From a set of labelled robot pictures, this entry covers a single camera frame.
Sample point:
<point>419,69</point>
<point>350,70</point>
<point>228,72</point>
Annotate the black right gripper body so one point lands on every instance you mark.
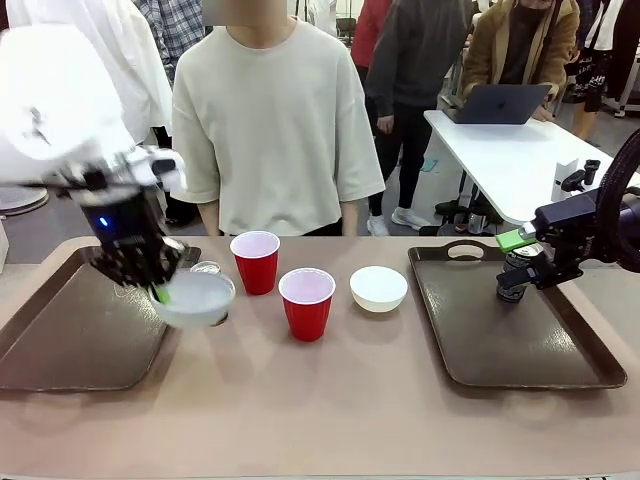
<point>567,255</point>

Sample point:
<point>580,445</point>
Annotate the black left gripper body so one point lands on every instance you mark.
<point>120,215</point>

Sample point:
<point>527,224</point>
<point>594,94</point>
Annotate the black drink can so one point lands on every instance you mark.
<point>515,262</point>

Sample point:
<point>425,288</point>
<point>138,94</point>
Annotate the white plastic bowl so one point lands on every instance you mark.
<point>378,292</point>
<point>200,300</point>

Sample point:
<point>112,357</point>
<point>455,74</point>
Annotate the person's right forearm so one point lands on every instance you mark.
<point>210,220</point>

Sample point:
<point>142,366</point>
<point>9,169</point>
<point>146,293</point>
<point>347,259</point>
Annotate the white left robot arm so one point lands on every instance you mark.
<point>45,100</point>

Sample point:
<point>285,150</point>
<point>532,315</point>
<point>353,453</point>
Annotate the person's left forearm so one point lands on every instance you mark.
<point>349,217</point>

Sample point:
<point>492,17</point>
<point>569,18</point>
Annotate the brown plastic tray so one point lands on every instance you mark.
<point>515,345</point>
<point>70,330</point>

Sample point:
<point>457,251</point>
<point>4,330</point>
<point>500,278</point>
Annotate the white small box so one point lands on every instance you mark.
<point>565,181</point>

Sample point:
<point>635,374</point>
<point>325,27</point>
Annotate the red plastic cup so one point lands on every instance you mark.
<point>306,307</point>
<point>257,265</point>

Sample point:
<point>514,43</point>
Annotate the white folding table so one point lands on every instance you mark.
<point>505,155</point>

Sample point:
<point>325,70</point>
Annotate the round wooden base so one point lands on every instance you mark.
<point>22,202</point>

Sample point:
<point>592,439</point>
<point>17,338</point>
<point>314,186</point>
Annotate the white sneaker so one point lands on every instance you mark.
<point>410,219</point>
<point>377,226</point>

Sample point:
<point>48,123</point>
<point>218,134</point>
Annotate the dark laptop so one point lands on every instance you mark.
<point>500,104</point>

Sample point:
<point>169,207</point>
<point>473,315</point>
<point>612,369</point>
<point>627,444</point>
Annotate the white hanging cloth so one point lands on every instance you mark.
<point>135,65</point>

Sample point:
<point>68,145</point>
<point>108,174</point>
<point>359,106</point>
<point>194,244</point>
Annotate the person in cream t-shirt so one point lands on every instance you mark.
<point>275,120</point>

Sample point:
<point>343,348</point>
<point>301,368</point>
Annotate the person in brown jacket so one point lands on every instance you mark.
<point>525,45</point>

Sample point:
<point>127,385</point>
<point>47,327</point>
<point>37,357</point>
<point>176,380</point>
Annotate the person in plaid shirt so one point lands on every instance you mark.
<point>170,25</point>

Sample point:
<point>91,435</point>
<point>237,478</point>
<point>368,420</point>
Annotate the person in grey sweater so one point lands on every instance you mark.
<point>415,60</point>

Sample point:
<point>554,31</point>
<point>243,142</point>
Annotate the dark wrist camera box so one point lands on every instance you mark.
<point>567,210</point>

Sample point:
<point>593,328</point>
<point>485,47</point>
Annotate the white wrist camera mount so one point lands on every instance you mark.
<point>167,172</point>

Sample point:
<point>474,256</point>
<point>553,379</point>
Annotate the black camera clamp mount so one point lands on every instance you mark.
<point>584,176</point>

